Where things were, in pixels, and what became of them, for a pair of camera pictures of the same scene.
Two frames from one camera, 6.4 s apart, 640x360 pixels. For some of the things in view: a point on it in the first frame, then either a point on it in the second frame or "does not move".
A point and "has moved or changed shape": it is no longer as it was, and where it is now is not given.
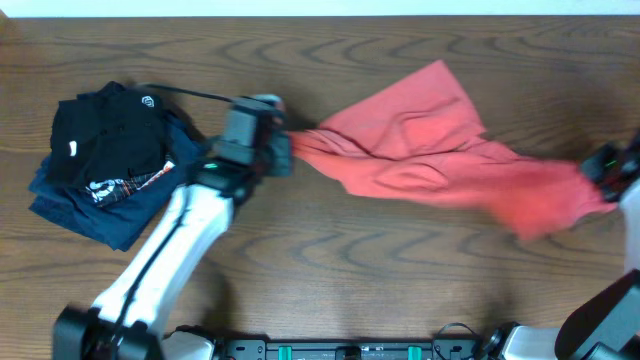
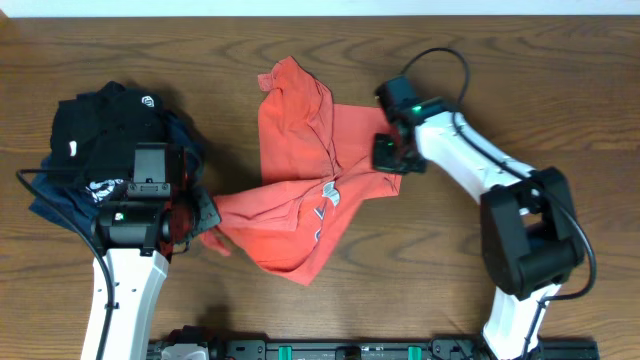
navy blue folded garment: x=119 y=223 does not move
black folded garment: x=117 y=130 does not move
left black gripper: x=280 y=150 to x=205 y=211
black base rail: x=260 y=348 does not move
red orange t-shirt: x=420 y=135 has moved or changed shape
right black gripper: x=597 y=162 to x=385 y=161
